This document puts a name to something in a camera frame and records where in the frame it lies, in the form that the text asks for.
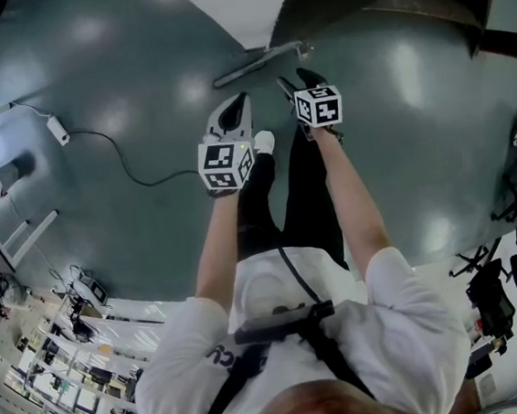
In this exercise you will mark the black mesh office chair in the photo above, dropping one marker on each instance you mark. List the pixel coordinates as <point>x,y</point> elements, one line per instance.
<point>491,301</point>

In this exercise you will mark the white shelving rack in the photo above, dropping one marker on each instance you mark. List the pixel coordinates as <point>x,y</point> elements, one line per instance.
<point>82,385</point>

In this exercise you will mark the person's white shirt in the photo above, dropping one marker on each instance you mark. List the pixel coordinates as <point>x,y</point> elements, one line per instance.
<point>390,325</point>

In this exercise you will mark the white machine with screen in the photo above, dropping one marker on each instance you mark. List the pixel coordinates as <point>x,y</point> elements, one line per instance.
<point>88,290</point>

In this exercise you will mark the person's left forearm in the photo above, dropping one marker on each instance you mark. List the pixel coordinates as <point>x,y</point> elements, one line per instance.
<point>217,247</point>

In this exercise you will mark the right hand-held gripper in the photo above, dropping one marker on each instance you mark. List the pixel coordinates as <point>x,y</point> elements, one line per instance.
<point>321,105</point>

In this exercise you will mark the person's face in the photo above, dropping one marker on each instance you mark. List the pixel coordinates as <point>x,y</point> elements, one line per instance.
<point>326,412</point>

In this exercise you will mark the person's black trousers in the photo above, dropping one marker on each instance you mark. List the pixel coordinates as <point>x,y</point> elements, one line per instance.
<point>306,205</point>

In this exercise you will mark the grey waste bin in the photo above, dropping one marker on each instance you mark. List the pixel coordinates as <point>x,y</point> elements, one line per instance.
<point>0,182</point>

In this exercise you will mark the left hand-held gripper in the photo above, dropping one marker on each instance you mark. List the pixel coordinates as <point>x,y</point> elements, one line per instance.
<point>221,157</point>

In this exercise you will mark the white power strip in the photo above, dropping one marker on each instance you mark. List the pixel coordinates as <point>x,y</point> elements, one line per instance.
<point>58,130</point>

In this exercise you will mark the person's right forearm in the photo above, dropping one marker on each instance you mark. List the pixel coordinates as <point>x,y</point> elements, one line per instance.
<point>355,205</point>

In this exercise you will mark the person's white shoe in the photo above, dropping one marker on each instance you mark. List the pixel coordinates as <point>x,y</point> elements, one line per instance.
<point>264,142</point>

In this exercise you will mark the black chest-mounted device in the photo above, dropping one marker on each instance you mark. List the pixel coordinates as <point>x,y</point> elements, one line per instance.
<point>275,326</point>

